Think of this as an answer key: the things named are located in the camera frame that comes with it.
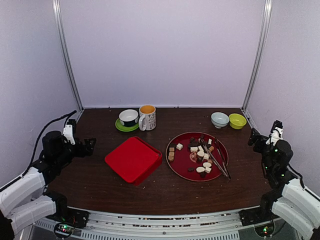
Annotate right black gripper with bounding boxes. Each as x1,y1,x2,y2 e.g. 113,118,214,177
247,128,274,175

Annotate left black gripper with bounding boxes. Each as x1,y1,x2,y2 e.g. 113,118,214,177
55,137,96,167

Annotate metal tongs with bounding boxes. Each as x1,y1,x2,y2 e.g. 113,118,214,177
199,137,232,181

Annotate red box lid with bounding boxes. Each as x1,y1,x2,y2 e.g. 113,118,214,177
104,136,157,185

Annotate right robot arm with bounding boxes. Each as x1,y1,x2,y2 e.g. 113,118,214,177
248,127,320,240

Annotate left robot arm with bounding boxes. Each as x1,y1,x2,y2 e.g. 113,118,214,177
0,131,97,240

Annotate white round chocolate centre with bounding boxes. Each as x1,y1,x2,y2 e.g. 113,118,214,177
197,151,205,158

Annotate dark chocolate top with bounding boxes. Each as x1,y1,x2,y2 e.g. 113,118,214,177
189,137,196,143

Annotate dark chocolate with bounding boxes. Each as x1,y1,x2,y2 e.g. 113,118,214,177
200,171,207,178
187,167,195,173
189,137,196,143

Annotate white oval chocolate lower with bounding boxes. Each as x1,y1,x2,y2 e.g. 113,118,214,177
196,166,206,173

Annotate red chocolate box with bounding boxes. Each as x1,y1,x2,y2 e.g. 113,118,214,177
133,150,162,186

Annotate dark chocolate bottom left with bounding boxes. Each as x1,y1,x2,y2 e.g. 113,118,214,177
187,167,195,173

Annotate white square chocolate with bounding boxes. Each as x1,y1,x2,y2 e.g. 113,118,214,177
176,143,183,151

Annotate tan square chocolate lower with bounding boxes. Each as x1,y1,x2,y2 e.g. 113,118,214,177
168,151,175,162

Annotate lime green bowl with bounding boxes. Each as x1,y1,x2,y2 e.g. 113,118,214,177
228,113,247,130

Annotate light blue bowl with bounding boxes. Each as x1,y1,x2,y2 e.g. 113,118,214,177
210,112,230,129

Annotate green saucer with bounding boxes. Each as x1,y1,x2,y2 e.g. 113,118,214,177
115,118,139,133

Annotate white and dark cup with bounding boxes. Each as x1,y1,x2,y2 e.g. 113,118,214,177
118,109,139,127

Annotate round red tray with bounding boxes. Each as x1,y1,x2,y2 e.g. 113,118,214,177
165,131,231,182

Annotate white patterned mug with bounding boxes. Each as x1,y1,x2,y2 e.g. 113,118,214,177
138,105,157,131

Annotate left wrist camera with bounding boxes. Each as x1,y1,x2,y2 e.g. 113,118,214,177
62,119,77,145

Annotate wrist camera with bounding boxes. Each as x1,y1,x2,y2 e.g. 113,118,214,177
265,120,284,146
62,119,77,145

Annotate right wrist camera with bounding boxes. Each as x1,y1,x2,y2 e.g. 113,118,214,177
265,120,284,146

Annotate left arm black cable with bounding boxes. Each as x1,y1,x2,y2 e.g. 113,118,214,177
21,109,78,176

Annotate metal base rail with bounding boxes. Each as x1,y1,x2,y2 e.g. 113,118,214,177
24,206,301,240

